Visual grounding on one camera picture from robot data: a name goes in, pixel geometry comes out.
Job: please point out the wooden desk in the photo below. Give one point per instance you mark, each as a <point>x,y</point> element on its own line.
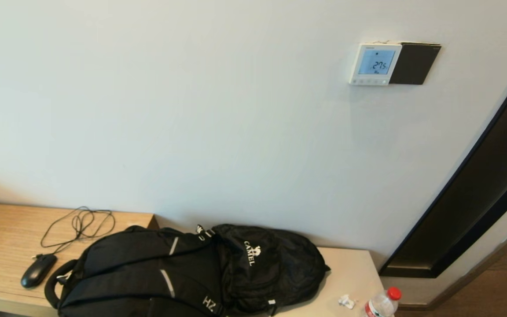
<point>2,237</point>

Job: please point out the beige low cabinet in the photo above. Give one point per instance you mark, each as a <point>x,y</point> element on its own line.
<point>350,273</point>

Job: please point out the wooden baseboard trim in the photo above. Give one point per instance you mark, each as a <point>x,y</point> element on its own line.
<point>478,273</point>

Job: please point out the black computer mouse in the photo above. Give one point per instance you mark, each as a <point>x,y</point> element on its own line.
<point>38,270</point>

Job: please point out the white wall thermostat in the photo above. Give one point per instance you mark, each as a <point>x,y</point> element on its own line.
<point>374,64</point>

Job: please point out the black Camel logo backpack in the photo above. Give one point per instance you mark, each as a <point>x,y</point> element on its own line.
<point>275,264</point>

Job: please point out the crumpled white paper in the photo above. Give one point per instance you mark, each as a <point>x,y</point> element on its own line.
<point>347,301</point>

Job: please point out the dark wall switch panel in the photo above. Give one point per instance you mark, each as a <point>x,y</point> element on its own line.
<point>414,64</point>

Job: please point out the large black HZ backpack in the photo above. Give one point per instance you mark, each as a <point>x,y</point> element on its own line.
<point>134,273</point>

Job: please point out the dark brown door frame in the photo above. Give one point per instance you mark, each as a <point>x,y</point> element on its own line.
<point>469,211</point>

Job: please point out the clear red-capped water bottle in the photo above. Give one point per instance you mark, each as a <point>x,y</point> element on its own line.
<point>381,304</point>

